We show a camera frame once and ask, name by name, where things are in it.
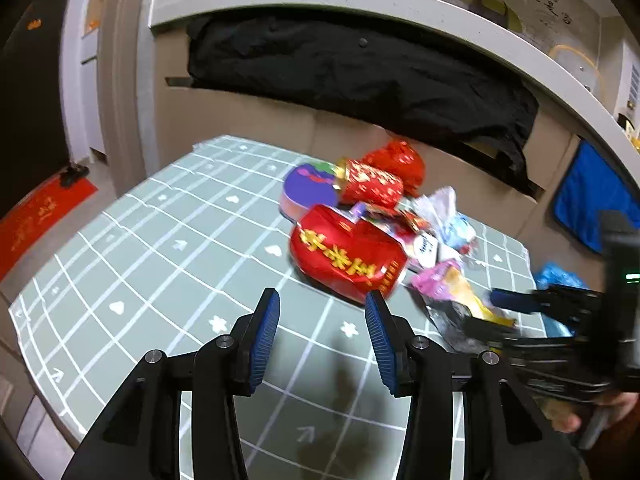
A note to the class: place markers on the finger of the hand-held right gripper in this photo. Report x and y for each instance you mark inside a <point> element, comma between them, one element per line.
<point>492,332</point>
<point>515,300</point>

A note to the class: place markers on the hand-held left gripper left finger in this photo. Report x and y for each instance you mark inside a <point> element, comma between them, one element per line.
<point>265,340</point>

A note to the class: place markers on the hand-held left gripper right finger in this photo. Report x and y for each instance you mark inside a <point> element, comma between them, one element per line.
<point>377,345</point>

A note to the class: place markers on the blue plastic bag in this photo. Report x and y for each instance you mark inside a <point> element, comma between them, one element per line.
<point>555,275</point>

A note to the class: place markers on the pink yellow snack wrapper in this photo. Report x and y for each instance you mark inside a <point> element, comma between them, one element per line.
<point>440,277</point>

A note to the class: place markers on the large red snack packet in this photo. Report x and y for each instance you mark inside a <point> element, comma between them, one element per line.
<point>340,255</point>

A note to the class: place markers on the purple white snack packet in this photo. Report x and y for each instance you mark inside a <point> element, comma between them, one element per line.
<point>385,217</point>

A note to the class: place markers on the person's right hand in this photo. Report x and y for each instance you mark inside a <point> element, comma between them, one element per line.
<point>567,417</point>

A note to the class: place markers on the blue white wrapper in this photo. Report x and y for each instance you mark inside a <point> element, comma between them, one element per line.
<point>457,232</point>

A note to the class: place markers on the small white packet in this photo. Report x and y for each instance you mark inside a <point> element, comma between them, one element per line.
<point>426,251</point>

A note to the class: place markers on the blue cloth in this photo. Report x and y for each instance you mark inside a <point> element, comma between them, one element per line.
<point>585,195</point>

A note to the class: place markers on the white plastic wrapper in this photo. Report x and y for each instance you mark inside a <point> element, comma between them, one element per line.
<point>437,205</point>

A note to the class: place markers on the green grid tablecloth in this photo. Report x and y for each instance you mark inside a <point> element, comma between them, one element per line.
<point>150,240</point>

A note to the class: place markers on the purple eggplant sponge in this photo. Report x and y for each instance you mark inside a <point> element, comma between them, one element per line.
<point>305,185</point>

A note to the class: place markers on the red cylinder snack packet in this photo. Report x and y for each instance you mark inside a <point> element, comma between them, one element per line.
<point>370,182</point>

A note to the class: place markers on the crumpled red foil bag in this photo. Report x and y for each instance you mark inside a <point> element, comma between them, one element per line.
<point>395,157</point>

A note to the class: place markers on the white appliance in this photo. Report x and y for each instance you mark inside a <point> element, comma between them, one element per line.
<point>630,85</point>

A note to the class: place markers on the cardboard box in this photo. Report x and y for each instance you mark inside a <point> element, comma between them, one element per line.
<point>240,115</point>

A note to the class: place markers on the red doormat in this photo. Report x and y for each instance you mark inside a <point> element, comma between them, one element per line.
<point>35,220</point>

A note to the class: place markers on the black jacket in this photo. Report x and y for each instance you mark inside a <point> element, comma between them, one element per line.
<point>350,75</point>

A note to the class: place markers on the white cabinet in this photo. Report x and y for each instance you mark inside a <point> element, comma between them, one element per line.
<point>92,85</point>

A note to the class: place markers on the white shelf board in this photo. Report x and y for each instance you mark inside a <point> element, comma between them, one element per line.
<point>350,7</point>

